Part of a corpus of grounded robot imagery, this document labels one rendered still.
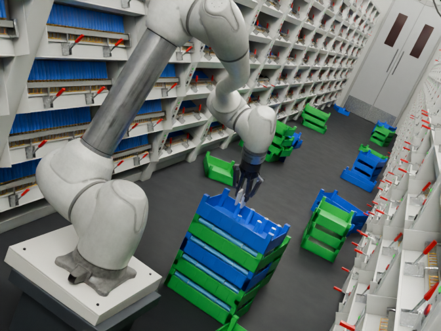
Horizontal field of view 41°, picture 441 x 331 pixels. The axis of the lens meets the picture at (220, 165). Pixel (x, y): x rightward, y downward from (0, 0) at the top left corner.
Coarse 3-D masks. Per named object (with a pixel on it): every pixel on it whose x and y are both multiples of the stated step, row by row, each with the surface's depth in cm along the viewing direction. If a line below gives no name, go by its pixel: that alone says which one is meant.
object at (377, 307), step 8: (368, 296) 148; (376, 296) 148; (384, 296) 147; (368, 304) 149; (376, 304) 148; (384, 304) 147; (392, 304) 147; (368, 312) 149; (376, 312) 148; (384, 312) 148; (368, 320) 145; (376, 320) 145; (384, 320) 145; (368, 328) 140; (376, 328) 140; (384, 328) 141
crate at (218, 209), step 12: (228, 192) 236; (204, 204) 219; (216, 204) 235; (228, 204) 237; (204, 216) 220; (216, 216) 218; (228, 216) 216; (252, 216) 233; (228, 228) 216; (240, 228) 214; (252, 228) 230; (264, 228) 231; (288, 228) 225; (240, 240) 214; (252, 240) 212; (264, 240) 210; (276, 240) 218; (264, 252) 211
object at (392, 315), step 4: (392, 312) 144; (388, 316) 142; (392, 316) 142; (388, 320) 139; (392, 320) 139; (380, 324) 140; (388, 324) 137; (392, 324) 137; (388, 328) 135; (392, 328) 135
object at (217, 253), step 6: (192, 240) 224; (198, 240) 223; (204, 246) 222; (210, 246) 222; (210, 252) 222; (216, 252) 220; (222, 258) 219; (228, 258) 219; (228, 264) 219; (234, 264) 217; (240, 270) 216; (246, 270) 216
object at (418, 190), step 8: (416, 184) 208; (424, 184) 207; (432, 184) 206; (408, 192) 209; (416, 192) 209; (424, 192) 206; (408, 200) 198; (416, 200) 191; (408, 208) 187; (416, 208) 187; (408, 216) 168; (408, 224) 152
